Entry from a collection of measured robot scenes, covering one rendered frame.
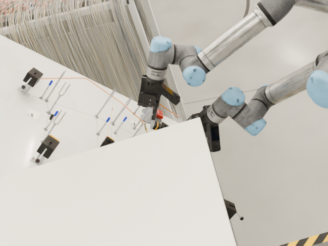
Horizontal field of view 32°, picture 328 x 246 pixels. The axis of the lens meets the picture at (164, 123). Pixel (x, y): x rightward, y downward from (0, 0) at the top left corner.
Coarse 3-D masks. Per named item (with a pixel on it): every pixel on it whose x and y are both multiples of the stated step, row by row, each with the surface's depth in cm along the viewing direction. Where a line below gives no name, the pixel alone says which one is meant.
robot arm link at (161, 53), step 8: (152, 40) 208; (160, 40) 207; (168, 40) 208; (152, 48) 208; (160, 48) 206; (168, 48) 207; (152, 56) 209; (160, 56) 208; (168, 56) 208; (152, 64) 210; (160, 64) 209
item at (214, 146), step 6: (210, 126) 214; (216, 126) 216; (210, 132) 214; (216, 132) 216; (210, 138) 215; (216, 138) 216; (210, 144) 215; (216, 144) 216; (210, 150) 216; (216, 150) 216
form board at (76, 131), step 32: (0, 64) 206; (32, 64) 220; (0, 96) 191; (32, 96) 203; (64, 96) 216; (96, 96) 230; (0, 128) 178; (32, 128) 188; (64, 128) 199; (96, 128) 212; (128, 128) 226; (0, 160) 167
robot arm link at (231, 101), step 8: (232, 88) 204; (224, 96) 204; (232, 96) 202; (240, 96) 204; (216, 104) 208; (224, 104) 205; (232, 104) 203; (240, 104) 204; (216, 112) 208; (224, 112) 207; (232, 112) 205
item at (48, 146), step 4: (48, 136) 174; (44, 140) 171; (48, 140) 172; (52, 140) 174; (56, 140) 175; (44, 144) 170; (48, 144) 172; (52, 144) 172; (56, 144) 173; (40, 148) 171; (44, 148) 171; (48, 148) 170; (52, 148) 170; (40, 152) 171; (44, 152) 169; (48, 152) 171; (52, 152) 171; (40, 156) 168; (44, 156) 172; (48, 156) 171; (32, 160) 175; (36, 160) 166; (40, 160) 175; (40, 164) 176
